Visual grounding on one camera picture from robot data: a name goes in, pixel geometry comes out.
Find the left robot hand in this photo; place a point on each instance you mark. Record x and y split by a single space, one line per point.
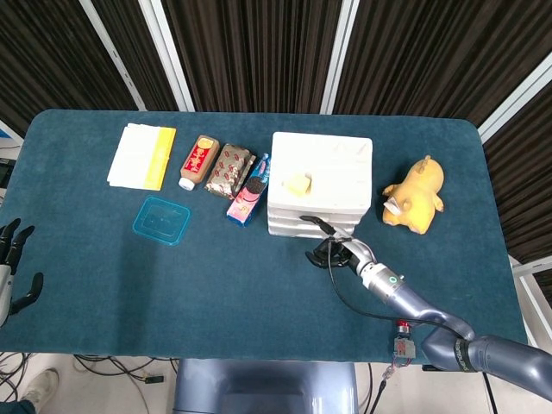
5 284

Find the white metal floor frame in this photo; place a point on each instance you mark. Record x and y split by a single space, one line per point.
532 266

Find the gold red-patterned snack packet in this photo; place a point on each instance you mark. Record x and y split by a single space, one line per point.
226 170

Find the teal plastic lid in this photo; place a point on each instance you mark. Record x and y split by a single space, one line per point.
160 221

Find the wide white frame post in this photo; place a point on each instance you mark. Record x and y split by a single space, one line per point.
168 56

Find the yellow plush toy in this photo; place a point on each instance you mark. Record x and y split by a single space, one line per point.
420 190

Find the red emergency stop button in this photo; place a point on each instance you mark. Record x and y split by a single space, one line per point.
404 345

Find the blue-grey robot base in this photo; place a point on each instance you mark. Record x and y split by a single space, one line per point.
263 388

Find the thin white frame post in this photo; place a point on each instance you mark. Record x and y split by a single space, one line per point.
114 56

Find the blue and white sign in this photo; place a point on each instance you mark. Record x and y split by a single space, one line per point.
6 133

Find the clear plastic drawer unit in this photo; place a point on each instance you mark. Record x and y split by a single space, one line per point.
328 155

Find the blue pink cookie box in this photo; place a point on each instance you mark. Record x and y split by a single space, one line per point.
248 198

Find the white and yellow paper booklet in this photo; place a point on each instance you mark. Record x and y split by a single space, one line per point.
133 155

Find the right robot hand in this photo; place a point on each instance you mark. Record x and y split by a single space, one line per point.
355 252

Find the yellow sticky note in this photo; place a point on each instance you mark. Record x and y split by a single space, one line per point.
297 184

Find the dark monitor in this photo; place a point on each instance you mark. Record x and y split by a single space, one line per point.
4 172

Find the blue table cloth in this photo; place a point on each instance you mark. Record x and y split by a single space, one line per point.
215 293

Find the clear plastic drawer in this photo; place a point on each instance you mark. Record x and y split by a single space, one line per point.
284 221

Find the white shoe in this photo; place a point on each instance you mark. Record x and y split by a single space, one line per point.
41 384

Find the brown drink bottle red label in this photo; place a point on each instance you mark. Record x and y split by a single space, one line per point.
199 159

